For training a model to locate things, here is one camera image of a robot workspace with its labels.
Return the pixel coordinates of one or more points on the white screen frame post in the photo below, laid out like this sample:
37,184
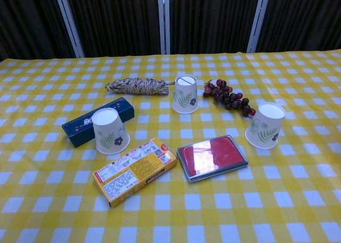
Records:
164,19
258,19
69,22

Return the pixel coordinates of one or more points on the dark red grape bunch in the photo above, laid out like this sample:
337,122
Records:
229,97

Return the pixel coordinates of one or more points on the yellow white checked tablecloth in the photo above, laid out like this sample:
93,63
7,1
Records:
239,213

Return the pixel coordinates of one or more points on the red ink pad case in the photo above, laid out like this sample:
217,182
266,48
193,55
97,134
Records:
213,157

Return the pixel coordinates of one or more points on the white floral paper cup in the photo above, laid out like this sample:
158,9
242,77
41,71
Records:
109,136
185,93
266,128

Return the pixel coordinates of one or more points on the dark blue long box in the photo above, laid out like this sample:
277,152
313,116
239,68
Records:
80,132

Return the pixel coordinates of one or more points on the yellow printed carton box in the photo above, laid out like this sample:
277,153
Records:
133,173

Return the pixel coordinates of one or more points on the dark pleated screen panel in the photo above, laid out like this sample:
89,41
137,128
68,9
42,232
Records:
213,19
26,19
120,19
306,19

